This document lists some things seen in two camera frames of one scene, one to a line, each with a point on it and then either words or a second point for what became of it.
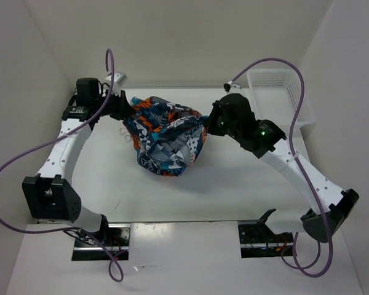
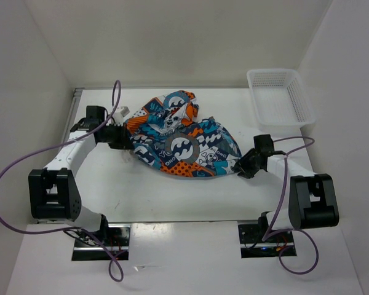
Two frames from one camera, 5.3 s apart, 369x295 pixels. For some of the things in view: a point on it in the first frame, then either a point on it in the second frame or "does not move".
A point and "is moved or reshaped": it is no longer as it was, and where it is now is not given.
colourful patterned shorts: [168, 138] is moved or reshaped
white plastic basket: [275, 94] does not move
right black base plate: [257, 240] does not move
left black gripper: [125, 109] -> [122, 142]
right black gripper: [210, 123] -> [246, 172]
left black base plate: [117, 243] does not move
